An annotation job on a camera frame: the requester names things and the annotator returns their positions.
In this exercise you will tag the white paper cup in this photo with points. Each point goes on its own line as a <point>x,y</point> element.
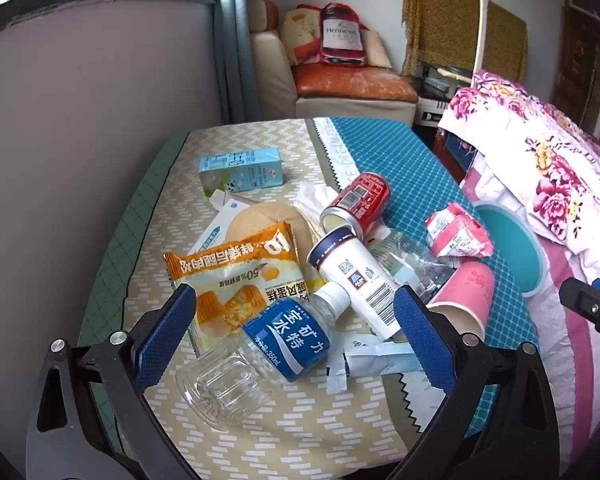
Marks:
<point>350,270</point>

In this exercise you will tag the beige armchair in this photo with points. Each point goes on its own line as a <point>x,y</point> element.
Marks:
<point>270,75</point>

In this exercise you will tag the wooden bed frame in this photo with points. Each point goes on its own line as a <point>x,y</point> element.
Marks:
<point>450,155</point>

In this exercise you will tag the dark wooden cabinet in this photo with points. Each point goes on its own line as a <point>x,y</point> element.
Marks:
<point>580,70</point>

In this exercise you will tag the beige pillow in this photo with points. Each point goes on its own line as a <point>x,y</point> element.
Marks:
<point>377,50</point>

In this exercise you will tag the white tissue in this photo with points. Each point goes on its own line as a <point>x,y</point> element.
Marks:
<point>312,197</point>

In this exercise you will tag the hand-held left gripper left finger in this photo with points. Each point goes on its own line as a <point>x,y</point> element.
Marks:
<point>165,340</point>

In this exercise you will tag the pink white bed sheet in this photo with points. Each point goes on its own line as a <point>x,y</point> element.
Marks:
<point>560,360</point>

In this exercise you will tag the clear bottle with blue label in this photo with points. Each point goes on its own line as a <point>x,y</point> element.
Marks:
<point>285,340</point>

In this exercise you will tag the clear plastic bottle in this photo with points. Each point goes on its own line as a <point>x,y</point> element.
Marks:
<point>420,265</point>

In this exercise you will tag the orange cake packet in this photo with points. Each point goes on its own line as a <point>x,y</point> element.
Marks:
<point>230,270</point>

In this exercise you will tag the torn light blue wrapper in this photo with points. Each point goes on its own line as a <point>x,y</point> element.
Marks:
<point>375,360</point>

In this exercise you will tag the teal round bin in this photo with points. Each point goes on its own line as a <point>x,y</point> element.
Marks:
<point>510,240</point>

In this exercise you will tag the red gift bag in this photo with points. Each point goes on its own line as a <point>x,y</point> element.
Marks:
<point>342,35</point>

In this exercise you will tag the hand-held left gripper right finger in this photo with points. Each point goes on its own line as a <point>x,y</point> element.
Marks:
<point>422,340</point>

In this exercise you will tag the pink snack packet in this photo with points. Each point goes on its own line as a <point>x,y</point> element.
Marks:
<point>455,232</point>

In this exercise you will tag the white pole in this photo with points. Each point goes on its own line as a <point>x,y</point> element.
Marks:
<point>482,35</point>

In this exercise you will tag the pink paper cup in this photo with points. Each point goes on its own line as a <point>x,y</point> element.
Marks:
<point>467,285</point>

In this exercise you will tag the white blue paper packet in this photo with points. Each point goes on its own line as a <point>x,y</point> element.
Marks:
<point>215,230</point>

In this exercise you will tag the black audio device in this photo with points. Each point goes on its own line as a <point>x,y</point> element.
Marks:
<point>442,77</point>

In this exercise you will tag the light blue milk carton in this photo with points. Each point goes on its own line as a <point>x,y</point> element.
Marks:
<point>245,167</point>

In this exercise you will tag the orange seat cushion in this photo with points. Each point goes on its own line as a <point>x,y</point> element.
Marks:
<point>355,82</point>

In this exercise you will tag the yellow plush pillow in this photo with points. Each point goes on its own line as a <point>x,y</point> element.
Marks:
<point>302,35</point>

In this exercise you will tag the red drink can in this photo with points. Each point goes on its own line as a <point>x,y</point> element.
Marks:
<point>360,200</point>

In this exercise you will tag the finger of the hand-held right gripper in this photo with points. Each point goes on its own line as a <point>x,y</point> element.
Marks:
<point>587,307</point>

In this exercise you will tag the floral quilt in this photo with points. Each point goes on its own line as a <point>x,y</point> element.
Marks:
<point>530,150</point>

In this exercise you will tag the leopard print cloth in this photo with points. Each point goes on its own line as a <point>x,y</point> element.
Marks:
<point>440,25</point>

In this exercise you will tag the grey blue curtain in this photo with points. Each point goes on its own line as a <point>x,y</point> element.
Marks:
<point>232,35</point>

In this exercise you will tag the teal and beige tablecloth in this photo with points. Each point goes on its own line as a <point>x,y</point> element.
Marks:
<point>380,150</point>

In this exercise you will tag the white low cabinet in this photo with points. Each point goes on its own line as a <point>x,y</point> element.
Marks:
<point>430,110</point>

